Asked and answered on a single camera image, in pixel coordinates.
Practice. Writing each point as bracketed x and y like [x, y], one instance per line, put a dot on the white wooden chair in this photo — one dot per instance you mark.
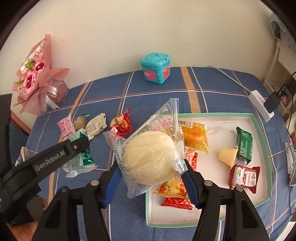
[281, 68]

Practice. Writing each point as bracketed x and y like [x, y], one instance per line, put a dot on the pink swiss roll packet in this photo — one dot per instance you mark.
[66, 126]

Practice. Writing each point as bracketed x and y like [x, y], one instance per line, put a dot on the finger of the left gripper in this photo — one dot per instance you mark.
[52, 158]

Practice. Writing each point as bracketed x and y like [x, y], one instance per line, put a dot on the yellow bread packet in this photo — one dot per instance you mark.
[173, 188]

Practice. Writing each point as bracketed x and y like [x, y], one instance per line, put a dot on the yellow orange snack bag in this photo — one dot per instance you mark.
[195, 135]

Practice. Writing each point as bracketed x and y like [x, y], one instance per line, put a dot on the cookie in clear green wrapper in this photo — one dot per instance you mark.
[81, 121]

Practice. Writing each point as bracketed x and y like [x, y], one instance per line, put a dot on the pink glass vase box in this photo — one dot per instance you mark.
[57, 91]

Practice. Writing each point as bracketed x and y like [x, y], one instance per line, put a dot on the blue plaid tablecloth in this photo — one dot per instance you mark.
[192, 86]

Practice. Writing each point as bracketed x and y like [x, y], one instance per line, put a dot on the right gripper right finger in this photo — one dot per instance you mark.
[205, 195]

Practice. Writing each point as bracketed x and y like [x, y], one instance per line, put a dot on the pink flower bouquet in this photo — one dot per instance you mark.
[33, 74]

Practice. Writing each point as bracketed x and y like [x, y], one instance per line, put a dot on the beige white snack packet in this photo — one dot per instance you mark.
[95, 126]

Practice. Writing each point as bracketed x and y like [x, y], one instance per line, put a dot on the green white wafer packet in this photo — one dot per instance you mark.
[83, 162]

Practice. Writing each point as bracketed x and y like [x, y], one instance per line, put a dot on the crumpled blue white wrapper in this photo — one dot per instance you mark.
[25, 154]

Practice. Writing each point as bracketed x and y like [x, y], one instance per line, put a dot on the red white milk biscuit packet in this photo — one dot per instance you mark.
[244, 177]

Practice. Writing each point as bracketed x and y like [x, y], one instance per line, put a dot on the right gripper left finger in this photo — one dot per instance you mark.
[97, 195]

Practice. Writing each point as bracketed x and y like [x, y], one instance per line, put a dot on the orange jelly cup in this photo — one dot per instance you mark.
[228, 156]

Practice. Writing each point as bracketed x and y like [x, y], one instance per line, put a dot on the black charger plug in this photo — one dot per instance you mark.
[273, 101]

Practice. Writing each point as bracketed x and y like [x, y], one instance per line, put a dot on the red crinkly snack packet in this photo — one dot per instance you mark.
[121, 124]

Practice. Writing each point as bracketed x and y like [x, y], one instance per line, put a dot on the white tray green rim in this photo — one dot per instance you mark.
[221, 134]

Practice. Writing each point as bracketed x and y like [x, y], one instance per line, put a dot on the long red snack packet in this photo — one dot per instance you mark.
[177, 202]

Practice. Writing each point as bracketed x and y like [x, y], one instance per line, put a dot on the white power strip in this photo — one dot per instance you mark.
[258, 101]

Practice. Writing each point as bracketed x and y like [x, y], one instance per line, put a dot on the green snack packet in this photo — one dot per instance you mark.
[244, 143]

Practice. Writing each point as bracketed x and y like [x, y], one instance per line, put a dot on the clear bagged round bread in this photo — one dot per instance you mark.
[153, 154]

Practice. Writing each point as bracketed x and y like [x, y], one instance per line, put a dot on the teal toy house box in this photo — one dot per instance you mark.
[156, 67]

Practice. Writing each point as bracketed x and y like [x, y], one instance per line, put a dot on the phone on white stand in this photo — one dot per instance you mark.
[290, 153]

